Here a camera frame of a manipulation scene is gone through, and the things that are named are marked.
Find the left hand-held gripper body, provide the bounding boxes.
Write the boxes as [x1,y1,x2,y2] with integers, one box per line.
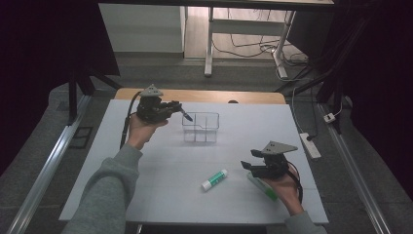
[135,84,173,124]

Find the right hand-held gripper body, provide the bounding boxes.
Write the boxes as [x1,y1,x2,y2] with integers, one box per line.
[251,140,299,179]

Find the blue pen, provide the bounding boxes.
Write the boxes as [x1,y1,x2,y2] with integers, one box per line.
[179,108,194,123]

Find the clear acrylic organizer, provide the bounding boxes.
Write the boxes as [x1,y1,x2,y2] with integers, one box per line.
[181,111,220,144]

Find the person's left hand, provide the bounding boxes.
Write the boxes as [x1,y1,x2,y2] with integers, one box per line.
[126,113,169,150]

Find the person's right hand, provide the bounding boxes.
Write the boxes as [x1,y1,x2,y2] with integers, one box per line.
[261,164,305,216]

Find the light green tube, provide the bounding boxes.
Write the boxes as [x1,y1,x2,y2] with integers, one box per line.
[245,172,280,202]

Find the white green glue stick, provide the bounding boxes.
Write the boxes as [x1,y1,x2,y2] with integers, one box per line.
[201,169,229,192]

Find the white power strip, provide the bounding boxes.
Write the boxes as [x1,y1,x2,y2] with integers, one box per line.
[299,132,322,160]

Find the white-legged desk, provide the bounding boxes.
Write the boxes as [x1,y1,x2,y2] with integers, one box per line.
[98,0,335,79]

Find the black metal stand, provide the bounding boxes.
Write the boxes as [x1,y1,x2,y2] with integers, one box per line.
[65,62,124,127]
[275,61,346,135]

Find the dark curtain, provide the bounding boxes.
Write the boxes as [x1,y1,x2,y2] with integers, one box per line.
[0,0,121,178]
[335,0,413,201]

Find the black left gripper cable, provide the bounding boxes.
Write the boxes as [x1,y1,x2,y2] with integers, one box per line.
[119,91,143,150]

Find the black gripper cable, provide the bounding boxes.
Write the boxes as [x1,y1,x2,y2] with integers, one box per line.
[119,91,143,150]
[286,161,305,205]

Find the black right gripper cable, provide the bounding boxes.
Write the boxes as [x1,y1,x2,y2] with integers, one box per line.
[286,161,305,205]

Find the white cable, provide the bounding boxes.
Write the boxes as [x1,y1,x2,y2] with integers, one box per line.
[275,62,313,135]

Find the black floor frame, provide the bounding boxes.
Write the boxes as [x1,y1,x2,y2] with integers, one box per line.
[68,126,94,150]

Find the aluminium rail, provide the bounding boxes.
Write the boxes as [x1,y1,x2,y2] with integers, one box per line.
[317,102,394,234]
[6,94,93,234]

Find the black floor cables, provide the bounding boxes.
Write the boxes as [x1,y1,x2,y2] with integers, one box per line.
[212,8,310,67]

